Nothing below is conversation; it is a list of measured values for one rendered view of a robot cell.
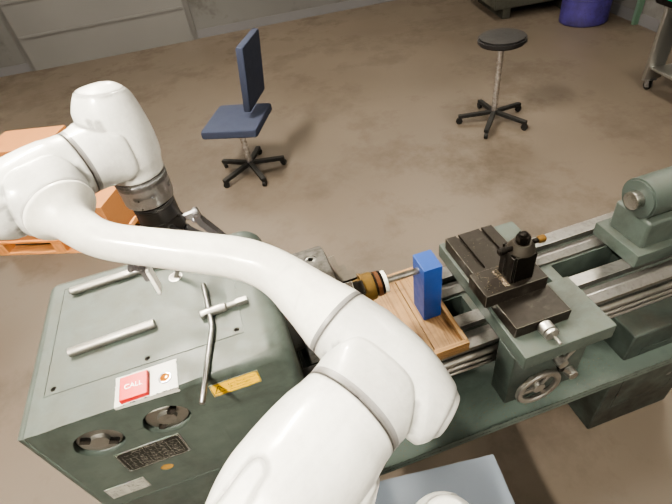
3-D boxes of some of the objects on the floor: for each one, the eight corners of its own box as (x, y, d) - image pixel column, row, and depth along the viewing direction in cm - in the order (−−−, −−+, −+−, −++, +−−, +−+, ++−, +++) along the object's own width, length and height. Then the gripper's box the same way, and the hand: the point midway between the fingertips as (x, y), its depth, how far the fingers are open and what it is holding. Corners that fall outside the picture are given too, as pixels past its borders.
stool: (509, 100, 430) (520, 17, 380) (541, 128, 387) (558, 38, 338) (446, 113, 427) (449, 31, 378) (471, 143, 384) (478, 54, 335)
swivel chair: (285, 147, 420) (257, 25, 349) (293, 181, 377) (263, 50, 306) (219, 161, 417) (177, 41, 345) (220, 197, 374) (172, 68, 302)
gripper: (79, 230, 79) (132, 310, 93) (220, 190, 82) (251, 273, 97) (83, 206, 84) (133, 285, 99) (216, 170, 88) (245, 251, 102)
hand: (190, 276), depth 97 cm, fingers open, 13 cm apart
